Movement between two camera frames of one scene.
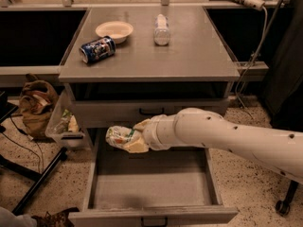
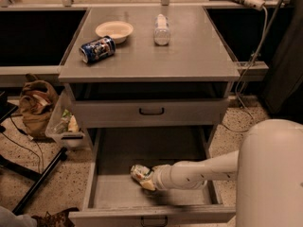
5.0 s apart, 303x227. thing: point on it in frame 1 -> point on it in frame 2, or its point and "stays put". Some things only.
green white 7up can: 119,136 -> 139,172
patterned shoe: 58,219 stays put
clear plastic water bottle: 162,31 stays put
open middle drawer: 164,187 stays put
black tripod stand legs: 6,110 stays put
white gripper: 153,131 -> 163,176
